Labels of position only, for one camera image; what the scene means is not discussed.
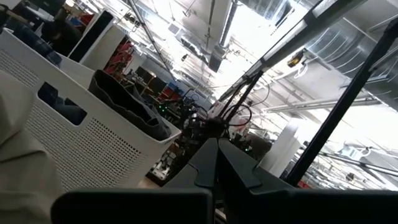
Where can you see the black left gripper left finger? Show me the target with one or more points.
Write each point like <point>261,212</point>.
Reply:
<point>174,199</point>

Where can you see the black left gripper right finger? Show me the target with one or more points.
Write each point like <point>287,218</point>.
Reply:
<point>280,202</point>

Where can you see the black garment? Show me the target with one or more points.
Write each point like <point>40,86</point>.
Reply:
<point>130,105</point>

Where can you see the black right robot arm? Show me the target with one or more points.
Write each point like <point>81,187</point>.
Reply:
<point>211,126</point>

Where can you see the dark clothes inside basket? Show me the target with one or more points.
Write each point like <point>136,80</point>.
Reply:
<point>62,105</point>

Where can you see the white pillar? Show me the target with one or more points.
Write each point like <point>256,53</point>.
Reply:
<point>281,149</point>

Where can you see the white perforated laundry basket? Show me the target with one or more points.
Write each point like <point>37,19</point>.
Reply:
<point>102,149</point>

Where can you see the yellow black mounted device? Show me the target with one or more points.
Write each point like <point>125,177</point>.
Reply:
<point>295,59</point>

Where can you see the beige garment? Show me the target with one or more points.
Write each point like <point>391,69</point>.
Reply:
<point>25,180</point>

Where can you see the white plain bin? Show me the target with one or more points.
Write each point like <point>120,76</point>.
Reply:
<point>76,71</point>

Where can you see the white box with black panel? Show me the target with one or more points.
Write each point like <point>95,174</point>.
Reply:
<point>96,40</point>

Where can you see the large white garment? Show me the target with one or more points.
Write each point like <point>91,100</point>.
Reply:
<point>12,105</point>

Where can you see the person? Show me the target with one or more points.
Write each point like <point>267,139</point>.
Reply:
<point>60,34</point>

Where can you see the blue plaid garment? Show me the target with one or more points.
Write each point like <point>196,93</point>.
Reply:
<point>37,43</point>

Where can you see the black frame post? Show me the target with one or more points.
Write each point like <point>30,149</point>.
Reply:
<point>342,102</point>

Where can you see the black overhead frame beam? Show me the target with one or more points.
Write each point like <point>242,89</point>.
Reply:
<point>289,40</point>

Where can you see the grey ventilation duct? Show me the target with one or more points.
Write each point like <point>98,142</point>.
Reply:
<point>222,37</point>

